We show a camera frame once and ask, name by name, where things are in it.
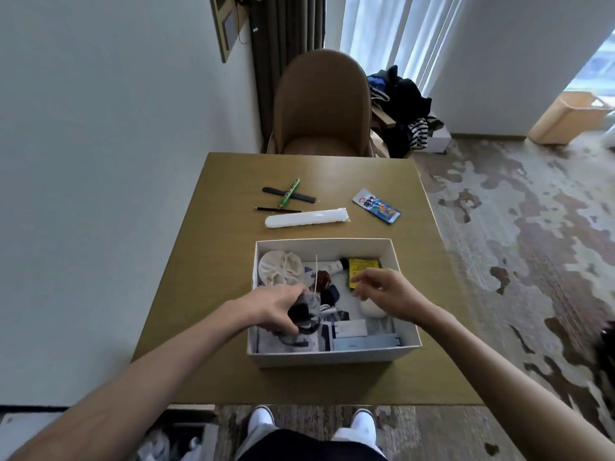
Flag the person's left hand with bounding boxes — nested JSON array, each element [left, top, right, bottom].
[[239, 284, 308, 336]]

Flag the person's right hand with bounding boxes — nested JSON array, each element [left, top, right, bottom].
[[350, 268, 430, 327]]

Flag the grey and black pouch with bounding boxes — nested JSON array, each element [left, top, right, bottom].
[[275, 292, 324, 342]]

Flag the person's left forearm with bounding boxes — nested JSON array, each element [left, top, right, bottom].
[[9, 299, 255, 461]]

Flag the person's right forearm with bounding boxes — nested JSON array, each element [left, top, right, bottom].
[[412, 302, 615, 461]]

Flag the white cardboard box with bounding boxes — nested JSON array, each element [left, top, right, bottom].
[[246, 238, 422, 368]]

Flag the white card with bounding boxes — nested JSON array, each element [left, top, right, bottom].
[[332, 319, 369, 338]]

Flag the white handheld device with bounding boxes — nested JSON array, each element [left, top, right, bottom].
[[303, 258, 349, 275]]

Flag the light blue flat box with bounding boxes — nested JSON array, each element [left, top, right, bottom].
[[332, 334, 402, 352]]

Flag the blue printed packet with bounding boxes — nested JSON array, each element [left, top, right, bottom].
[[353, 188, 401, 224]]

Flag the white plastic tube case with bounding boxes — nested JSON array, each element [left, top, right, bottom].
[[265, 208, 349, 230]]

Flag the person's left white shoe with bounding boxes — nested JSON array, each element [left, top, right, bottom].
[[246, 405, 275, 440]]

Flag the person's white shoe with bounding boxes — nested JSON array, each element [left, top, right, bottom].
[[246, 405, 275, 440], [349, 409, 377, 442]]

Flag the black nail file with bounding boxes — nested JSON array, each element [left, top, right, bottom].
[[262, 186, 318, 205]]

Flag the green pen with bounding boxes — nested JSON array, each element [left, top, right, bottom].
[[278, 178, 301, 210]]

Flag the person's right white shoe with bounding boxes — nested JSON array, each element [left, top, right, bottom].
[[349, 409, 377, 442]]

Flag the person's black shorts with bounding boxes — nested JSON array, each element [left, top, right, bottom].
[[235, 427, 388, 461]]

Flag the wooden side table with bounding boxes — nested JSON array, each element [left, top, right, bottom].
[[370, 106, 399, 159]]

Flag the pile of dark clothes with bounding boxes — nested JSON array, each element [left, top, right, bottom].
[[367, 65, 445, 159]]

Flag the brown upholstered chair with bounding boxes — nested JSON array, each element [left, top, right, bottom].
[[266, 49, 377, 158]]

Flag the brown curtain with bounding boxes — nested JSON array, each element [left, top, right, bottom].
[[248, 0, 327, 154]]

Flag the white sheer curtain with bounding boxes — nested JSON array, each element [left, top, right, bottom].
[[339, 0, 463, 92]]

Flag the light wooden bin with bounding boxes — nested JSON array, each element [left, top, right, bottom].
[[527, 91, 614, 145]]

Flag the cream drawstring pouch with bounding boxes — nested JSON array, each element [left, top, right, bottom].
[[258, 250, 304, 287]]

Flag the wooden wall panel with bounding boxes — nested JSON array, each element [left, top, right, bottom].
[[209, 0, 249, 63]]

